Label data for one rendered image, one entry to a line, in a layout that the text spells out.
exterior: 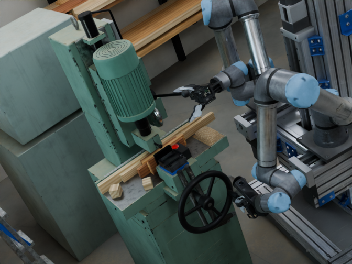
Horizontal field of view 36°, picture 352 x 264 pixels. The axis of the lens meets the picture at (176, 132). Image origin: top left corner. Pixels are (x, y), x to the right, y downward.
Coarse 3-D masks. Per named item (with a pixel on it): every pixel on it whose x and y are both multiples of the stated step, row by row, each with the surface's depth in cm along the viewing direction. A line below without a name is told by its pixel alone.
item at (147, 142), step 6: (132, 132) 247; (138, 132) 245; (138, 138) 243; (144, 138) 239; (150, 138) 238; (156, 138) 240; (138, 144) 248; (144, 144) 241; (150, 144) 239; (150, 150) 240
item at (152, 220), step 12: (156, 132) 288; (96, 168) 277; (108, 168) 274; (216, 168) 251; (96, 180) 274; (216, 180) 253; (168, 204) 241; (144, 216) 235; (156, 216) 239; (168, 216) 243
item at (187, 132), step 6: (210, 114) 259; (198, 120) 258; (204, 120) 258; (210, 120) 260; (192, 126) 255; (198, 126) 257; (186, 132) 254; (192, 132) 256; (186, 138) 255; (138, 162) 245; (132, 168) 242; (120, 174) 241; (126, 174) 242; (132, 174) 243; (126, 180) 243
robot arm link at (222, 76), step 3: (219, 72) 234; (222, 72) 233; (216, 75) 232; (219, 75) 231; (222, 75) 231; (225, 75) 231; (219, 78) 230; (222, 78) 230; (225, 78) 231; (228, 78) 231; (222, 81) 230; (225, 81) 231; (228, 81) 231; (225, 84) 231; (228, 84) 232; (225, 87) 232
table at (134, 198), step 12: (192, 144) 250; (204, 144) 248; (216, 144) 246; (228, 144) 250; (192, 156) 243; (204, 156) 244; (132, 180) 242; (156, 180) 236; (204, 180) 235; (108, 192) 240; (132, 192) 235; (144, 192) 232; (156, 192) 234; (168, 192) 233; (180, 192) 230; (108, 204) 241; (120, 204) 230; (132, 204) 229; (144, 204) 232; (132, 216) 231
